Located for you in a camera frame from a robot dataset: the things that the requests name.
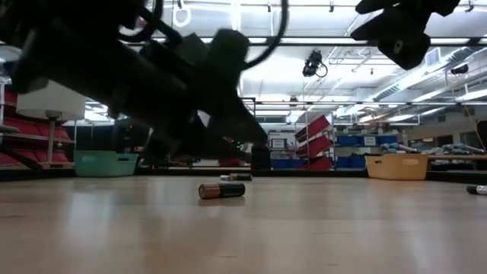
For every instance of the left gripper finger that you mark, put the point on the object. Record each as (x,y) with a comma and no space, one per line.
(239,125)
(190,146)

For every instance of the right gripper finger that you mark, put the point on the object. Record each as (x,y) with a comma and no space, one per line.
(374,7)
(371,31)

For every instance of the silver black battery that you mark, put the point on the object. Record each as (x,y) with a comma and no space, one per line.
(478,190)
(225,177)

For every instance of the copper black battery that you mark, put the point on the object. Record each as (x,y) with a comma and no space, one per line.
(220,190)
(241,177)

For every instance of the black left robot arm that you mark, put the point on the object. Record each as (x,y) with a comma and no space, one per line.
(76,57)

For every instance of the white air vent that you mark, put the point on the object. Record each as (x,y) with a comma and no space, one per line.
(437,57)

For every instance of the black ceiling spotlight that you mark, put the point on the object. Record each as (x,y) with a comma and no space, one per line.
(459,69)

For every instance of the black monitor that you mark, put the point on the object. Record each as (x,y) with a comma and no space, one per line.
(125,137)

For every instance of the red bin rack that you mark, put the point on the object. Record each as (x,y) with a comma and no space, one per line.
(314,146)

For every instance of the green plastic bin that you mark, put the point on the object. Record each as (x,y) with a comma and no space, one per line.
(102,165)

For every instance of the grey blue machine part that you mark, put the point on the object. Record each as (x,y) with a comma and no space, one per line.
(462,148)
(395,147)

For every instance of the blue bin shelf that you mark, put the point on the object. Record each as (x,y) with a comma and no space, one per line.
(346,141)

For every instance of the wooden workbench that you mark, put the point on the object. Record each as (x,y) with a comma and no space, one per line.
(456,157)

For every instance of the yellow plastic bin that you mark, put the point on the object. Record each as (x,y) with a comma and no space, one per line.
(395,169)

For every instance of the white table lamp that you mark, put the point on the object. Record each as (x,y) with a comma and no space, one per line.
(53,102)

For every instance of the red storage shelf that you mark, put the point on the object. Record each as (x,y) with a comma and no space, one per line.
(32,129)

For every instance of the black chair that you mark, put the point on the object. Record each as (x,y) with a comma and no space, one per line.
(7,129)

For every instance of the silver ceiling duct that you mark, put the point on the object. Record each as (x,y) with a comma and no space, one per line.
(399,88)

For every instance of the black ceiling camera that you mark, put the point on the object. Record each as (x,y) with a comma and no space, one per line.
(312,61)

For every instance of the black ceiling light rail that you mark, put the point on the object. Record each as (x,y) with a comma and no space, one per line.
(477,40)
(342,102)

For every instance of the black aluminium table frame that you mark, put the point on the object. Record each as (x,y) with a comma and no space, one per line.
(304,173)

